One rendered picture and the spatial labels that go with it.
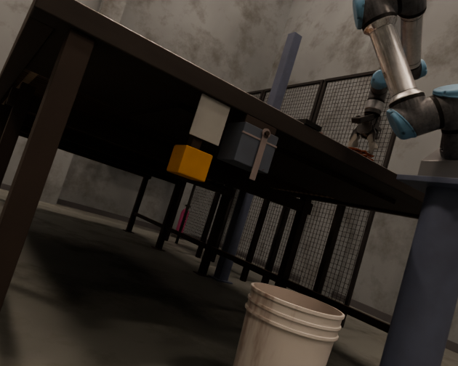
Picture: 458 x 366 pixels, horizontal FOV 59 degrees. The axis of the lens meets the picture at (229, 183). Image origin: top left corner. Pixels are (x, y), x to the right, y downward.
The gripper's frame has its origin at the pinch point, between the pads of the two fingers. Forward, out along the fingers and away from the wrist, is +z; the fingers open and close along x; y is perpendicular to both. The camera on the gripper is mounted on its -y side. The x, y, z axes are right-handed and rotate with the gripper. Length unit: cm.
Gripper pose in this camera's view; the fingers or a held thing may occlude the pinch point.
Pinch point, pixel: (358, 152)
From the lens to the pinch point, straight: 187.3
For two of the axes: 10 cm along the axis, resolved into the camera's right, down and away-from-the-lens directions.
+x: -6.3, -1.3, 7.7
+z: -3.0, 9.5, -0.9
